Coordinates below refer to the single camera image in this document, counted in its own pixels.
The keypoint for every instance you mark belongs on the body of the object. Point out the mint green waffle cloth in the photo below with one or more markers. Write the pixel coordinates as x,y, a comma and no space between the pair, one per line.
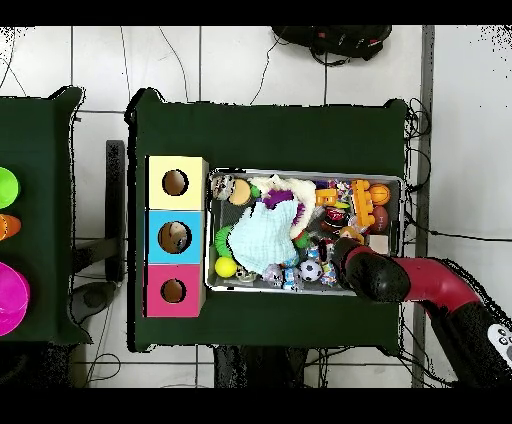
264,236

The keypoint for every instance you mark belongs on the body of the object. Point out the green spiky rubber ball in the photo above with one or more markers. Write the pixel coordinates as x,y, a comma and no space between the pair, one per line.
220,242

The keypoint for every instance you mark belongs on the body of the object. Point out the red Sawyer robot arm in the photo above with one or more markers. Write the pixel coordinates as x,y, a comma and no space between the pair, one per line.
380,276

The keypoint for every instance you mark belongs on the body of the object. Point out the wooden box with three holes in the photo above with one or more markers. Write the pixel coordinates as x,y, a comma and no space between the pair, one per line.
156,188

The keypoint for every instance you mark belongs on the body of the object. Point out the purple spiky monster toy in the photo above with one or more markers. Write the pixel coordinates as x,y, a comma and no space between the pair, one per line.
278,196

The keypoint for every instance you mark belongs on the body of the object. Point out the cream knitted cloth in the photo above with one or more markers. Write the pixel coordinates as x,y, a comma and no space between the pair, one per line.
306,196

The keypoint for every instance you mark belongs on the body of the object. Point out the yellow ball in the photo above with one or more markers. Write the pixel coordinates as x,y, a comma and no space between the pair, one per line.
226,267

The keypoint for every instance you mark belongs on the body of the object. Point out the dark green table cloth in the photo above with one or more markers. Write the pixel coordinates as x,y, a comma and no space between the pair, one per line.
260,136
32,140

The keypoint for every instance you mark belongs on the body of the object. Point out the small black white soccer ball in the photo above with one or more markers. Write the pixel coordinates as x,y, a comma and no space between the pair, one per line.
311,271

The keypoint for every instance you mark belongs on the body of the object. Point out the long orange building block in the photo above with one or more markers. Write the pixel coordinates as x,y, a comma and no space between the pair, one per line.
362,204

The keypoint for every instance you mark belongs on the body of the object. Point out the small orange basketball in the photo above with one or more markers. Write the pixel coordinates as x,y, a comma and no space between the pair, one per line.
380,194

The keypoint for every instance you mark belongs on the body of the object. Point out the black upright panel on stand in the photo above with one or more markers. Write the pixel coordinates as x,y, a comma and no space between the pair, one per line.
116,200

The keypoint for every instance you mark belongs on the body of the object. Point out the black backpack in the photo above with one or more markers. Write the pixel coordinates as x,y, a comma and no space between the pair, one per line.
336,40

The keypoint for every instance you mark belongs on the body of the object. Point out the orange plastic cone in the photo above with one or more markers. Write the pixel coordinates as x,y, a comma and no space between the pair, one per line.
8,226

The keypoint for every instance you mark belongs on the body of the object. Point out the green plastic cup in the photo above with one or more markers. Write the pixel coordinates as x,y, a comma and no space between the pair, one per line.
7,188

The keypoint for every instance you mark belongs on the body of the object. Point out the magenta plastic bowl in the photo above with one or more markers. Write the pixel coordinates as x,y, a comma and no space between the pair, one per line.
12,300

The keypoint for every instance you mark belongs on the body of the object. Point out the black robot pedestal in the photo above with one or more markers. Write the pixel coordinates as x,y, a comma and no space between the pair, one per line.
260,368

